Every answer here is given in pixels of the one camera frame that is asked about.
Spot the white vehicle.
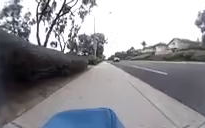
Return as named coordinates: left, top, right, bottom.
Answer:
left=113, top=56, right=121, bottom=63

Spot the pole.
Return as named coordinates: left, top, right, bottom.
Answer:
left=93, top=15, right=98, bottom=60

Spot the grey asphalt road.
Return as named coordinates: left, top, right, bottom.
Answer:
left=108, top=59, right=205, bottom=121

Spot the concrete kerb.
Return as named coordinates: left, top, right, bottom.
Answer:
left=109, top=63, right=205, bottom=128

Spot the dirt and grass verge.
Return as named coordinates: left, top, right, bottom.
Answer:
left=0, top=65, right=91, bottom=127

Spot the white painted line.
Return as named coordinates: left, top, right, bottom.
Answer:
left=128, top=64, right=169, bottom=76

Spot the row of bushes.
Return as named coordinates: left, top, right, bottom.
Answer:
left=129, top=48, right=205, bottom=63

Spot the row of trees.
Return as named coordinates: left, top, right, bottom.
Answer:
left=0, top=0, right=108, bottom=58

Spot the pale concrete pavement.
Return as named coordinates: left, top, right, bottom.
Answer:
left=3, top=61, right=191, bottom=128

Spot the long dark hedge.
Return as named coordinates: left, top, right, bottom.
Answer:
left=0, top=23, right=90, bottom=86

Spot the pale house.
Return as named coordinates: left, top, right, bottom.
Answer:
left=166, top=37, right=202, bottom=52
left=141, top=42, right=168, bottom=56

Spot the robot's own part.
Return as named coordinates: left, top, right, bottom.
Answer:
left=41, top=107, right=127, bottom=128

